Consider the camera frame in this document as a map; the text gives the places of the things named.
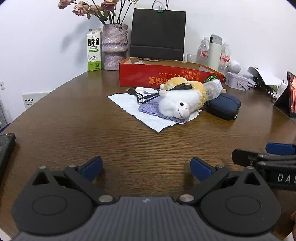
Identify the navy blue zip pouch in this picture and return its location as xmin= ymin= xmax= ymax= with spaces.
xmin=204 ymin=93 xmax=241 ymax=121

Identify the yellow white plush alpaca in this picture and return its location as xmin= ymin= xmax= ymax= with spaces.
xmin=158 ymin=77 xmax=207 ymax=119

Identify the small clear plastic bottle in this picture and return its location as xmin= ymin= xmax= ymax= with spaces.
xmin=203 ymin=79 xmax=223 ymax=101

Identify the purple knitted cloth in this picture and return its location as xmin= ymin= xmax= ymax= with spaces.
xmin=138 ymin=97 xmax=189 ymax=123

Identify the black usb cable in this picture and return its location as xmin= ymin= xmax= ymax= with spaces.
xmin=125 ymin=83 xmax=196 ymax=105

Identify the person right hand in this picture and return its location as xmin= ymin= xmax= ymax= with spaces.
xmin=290 ymin=209 xmax=296 ymax=235

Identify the black tablet screen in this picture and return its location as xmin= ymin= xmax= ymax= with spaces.
xmin=273 ymin=71 xmax=296 ymax=119

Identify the white printed tin box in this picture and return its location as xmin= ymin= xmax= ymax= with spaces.
xmin=225 ymin=72 xmax=249 ymax=91

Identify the black device left edge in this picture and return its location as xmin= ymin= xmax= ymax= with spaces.
xmin=0 ymin=133 xmax=16 ymax=182

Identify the white round cap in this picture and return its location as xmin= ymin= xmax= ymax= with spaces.
xmin=135 ymin=87 xmax=145 ymax=93

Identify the right clear water bottle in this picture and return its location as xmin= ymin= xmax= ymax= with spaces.
xmin=218 ymin=42 xmax=231 ymax=74

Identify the clear water bottle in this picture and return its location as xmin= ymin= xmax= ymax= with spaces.
xmin=196 ymin=36 xmax=209 ymax=65
xmin=218 ymin=42 xmax=231 ymax=74

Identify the left clear water bottle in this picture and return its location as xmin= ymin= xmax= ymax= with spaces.
xmin=196 ymin=36 xmax=209 ymax=65

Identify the red cardboard box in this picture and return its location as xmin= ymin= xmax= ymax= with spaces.
xmin=119 ymin=57 xmax=224 ymax=88

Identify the white thermos flask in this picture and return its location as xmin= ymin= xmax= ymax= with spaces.
xmin=207 ymin=34 xmax=222 ymax=71

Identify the purple marbled vase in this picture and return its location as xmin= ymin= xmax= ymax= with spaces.
xmin=101 ymin=24 xmax=128 ymax=71

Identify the green white milk carton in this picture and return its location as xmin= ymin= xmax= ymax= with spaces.
xmin=87 ymin=28 xmax=102 ymax=71

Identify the black paper bag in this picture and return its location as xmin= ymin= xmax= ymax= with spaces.
xmin=129 ymin=8 xmax=186 ymax=61

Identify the dried pink flower bouquet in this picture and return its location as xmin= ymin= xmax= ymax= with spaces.
xmin=58 ymin=0 xmax=138 ymax=25

